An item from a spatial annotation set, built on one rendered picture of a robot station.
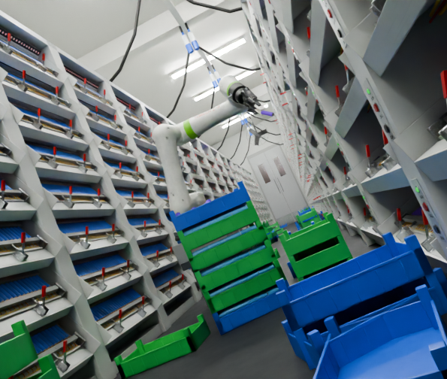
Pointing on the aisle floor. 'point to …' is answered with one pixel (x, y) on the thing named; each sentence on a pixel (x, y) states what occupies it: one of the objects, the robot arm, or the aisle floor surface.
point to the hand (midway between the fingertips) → (261, 109)
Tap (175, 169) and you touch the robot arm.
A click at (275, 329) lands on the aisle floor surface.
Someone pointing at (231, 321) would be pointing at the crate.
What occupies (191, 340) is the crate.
